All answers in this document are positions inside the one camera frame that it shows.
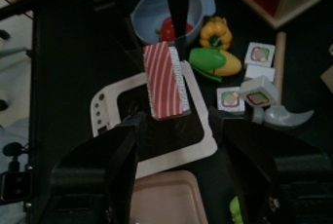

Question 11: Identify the wooden handled grey toy utensil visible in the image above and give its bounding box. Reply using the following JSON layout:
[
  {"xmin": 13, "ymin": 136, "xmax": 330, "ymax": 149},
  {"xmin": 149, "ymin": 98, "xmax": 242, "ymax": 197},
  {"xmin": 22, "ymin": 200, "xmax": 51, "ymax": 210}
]
[{"xmin": 252, "ymin": 30, "xmax": 315, "ymax": 130}]

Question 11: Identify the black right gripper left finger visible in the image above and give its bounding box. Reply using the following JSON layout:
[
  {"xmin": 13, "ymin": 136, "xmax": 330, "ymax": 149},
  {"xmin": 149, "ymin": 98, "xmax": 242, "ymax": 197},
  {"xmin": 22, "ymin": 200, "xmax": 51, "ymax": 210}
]
[{"xmin": 48, "ymin": 113, "xmax": 147, "ymax": 224}]

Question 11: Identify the brown cardboard piece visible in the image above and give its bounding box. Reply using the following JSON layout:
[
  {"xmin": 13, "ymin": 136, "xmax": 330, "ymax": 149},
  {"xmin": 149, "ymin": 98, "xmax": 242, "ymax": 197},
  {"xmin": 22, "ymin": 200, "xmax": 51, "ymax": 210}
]
[{"xmin": 319, "ymin": 64, "xmax": 333, "ymax": 93}]

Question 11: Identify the white toy rice block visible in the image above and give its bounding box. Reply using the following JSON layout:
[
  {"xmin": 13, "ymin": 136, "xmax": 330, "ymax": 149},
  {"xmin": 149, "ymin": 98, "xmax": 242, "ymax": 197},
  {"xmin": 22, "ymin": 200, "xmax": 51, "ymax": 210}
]
[{"xmin": 167, "ymin": 46, "xmax": 192, "ymax": 116}]

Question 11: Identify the green toy vegetable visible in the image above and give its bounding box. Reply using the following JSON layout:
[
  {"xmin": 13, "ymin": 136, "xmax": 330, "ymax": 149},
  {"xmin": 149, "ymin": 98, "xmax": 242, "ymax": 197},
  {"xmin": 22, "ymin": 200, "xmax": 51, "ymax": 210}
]
[{"xmin": 227, "ymin": 196, "xmax": 244, "ymax": 224}]

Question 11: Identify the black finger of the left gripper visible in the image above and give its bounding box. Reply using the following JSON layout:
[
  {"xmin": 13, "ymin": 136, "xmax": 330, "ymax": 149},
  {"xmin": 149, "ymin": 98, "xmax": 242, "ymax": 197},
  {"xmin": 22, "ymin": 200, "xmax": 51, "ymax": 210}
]
[{"xmin": 163, "ymin": 0, "xmax": 191, "ymax": 60}]

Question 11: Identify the light blue toy pot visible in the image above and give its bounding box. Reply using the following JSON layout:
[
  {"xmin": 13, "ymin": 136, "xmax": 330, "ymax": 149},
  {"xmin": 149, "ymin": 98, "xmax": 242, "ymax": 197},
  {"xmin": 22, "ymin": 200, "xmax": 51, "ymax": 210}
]
[{"xmin": 128, "ymin": 0, "xmax": 216, "ymax": 46}]

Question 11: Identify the black camera on stand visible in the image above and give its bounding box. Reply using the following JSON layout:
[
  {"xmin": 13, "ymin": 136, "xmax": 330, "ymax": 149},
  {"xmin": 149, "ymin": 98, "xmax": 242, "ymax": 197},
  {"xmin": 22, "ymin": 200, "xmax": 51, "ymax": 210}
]
[{"xmin": 0, "ymin": 141, "xmax": 34, "ymax": 204}]

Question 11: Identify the pink plastic board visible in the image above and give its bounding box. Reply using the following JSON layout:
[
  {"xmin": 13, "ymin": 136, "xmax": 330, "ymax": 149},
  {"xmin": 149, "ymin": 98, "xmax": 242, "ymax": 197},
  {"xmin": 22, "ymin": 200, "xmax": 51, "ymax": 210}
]
[{"xmin": 128, "ymin": 169, "xmax": 210, "ymax": 224}]

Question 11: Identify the white tray with black centre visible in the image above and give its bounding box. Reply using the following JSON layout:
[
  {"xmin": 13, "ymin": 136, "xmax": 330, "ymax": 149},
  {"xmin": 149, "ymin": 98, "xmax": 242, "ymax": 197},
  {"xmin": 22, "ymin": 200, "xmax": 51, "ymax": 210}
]
[{"xmin": 88, "ymin": 59, "xmax": 218, "ymax": 180}]

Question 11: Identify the red white striped salmon slice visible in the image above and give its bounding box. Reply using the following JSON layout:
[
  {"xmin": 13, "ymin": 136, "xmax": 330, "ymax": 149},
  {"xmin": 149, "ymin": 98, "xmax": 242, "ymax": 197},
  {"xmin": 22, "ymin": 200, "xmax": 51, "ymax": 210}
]
[{"xmin": 141, "ymin": 41, "xmax": 184, "ymax": 121}]

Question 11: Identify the yellow corn with green husk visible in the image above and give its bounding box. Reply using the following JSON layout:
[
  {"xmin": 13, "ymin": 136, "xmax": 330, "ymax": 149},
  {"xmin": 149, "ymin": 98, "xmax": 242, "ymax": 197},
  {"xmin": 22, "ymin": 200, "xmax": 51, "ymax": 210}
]
[{"xmin": 187, "ymin": 46, "xmax": 243, "ymax": 84}]

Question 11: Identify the red toy tomato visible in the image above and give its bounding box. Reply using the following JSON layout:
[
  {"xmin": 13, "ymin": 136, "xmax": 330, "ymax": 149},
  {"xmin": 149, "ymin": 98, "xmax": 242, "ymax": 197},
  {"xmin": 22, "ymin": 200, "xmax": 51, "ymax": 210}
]
[{"xmin": 157, "ymin": 17, "xmax": 195, "ymax": 43}]

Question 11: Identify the yellow toy bell pepper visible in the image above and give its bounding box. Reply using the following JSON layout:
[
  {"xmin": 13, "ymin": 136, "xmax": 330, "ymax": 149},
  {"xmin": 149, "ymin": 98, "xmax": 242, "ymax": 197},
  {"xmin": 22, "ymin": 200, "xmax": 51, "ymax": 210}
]
[{"xmin": 198, "ymin": 16, "xmax": 234, "ymax": 51}]

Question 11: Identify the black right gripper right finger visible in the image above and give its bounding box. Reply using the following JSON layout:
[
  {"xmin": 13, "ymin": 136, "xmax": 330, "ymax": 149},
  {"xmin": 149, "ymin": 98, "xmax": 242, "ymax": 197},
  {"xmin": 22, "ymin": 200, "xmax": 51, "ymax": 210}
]
[{"xmin": 207, "ymin": 106, "xmax": 333, "ymax": 224}]

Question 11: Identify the white sushi roll cube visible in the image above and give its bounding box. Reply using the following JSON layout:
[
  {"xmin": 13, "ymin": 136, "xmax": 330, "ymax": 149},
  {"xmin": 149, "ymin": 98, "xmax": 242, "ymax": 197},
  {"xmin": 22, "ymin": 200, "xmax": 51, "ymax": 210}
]
[
  {"xmin": 215, "ymin": 86, "xmax": 247, "ymax": 116},
  {"xmin": 242, "ymin": 64, "xmax": 277, "ymax": 82},
  {"xmin": 243, "ymin": 41, "xmax": 277, "ymax": 68},
  {"xmin": 238, "ymin": 75, "xmax": 281, "ymax": 108}
]

